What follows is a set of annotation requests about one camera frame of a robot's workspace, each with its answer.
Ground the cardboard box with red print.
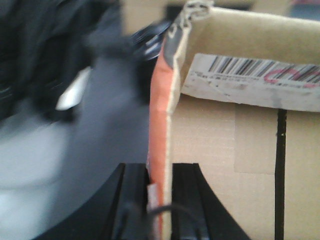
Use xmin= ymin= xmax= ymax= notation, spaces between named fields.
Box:
xmin=148 ymin=0 xmax=320 ymax=240

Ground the white barcode shipping label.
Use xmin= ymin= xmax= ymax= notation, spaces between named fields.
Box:
xmin=181 ymin=53 xmax=320 ymax=113

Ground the thin black cable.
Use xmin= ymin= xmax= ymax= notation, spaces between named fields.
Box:
xmin=122 ymin=202 xmax=201 ymax=240

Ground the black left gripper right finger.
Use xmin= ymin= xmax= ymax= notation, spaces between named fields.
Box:
xmin=171 ymin=163 xmax=250 ymax=240

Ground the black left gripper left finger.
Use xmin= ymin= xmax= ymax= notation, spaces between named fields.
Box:
xmin=37 ymin=163 xmax=149 ymax=240

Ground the black fabric bag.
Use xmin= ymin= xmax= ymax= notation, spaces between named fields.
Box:
xmin=0 ymin=0 xmax=170 ymax=122

